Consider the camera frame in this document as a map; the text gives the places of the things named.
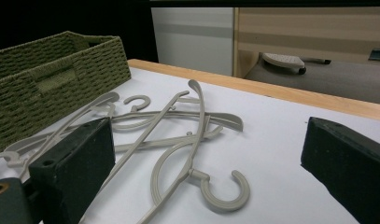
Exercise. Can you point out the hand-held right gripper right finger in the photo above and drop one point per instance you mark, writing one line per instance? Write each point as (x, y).
(349, 168)

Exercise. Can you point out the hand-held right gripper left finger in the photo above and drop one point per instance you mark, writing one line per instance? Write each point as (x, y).
(72, 168)

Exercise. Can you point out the grey plastic clothes hanger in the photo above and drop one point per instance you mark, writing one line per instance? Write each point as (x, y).
(205, 189)
(228, 119)
(108, 97)

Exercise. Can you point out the green woven basket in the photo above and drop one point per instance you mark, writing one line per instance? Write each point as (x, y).
(85, 71)

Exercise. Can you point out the dark rectangular box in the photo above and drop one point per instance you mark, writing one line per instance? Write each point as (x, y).
(379, 54)

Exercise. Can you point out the grey chair base with castors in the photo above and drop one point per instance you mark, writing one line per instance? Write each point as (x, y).
(282, 59)

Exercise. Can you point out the wooden desk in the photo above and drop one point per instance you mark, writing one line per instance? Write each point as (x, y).
(302, 28)

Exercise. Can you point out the black curtain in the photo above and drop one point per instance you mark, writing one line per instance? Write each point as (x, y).
(131, 25)

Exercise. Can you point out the white cabinet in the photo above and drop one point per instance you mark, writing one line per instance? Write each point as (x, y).
(194, 53)

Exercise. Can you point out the black metal frame bar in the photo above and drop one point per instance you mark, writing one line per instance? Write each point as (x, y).
(271, 3)

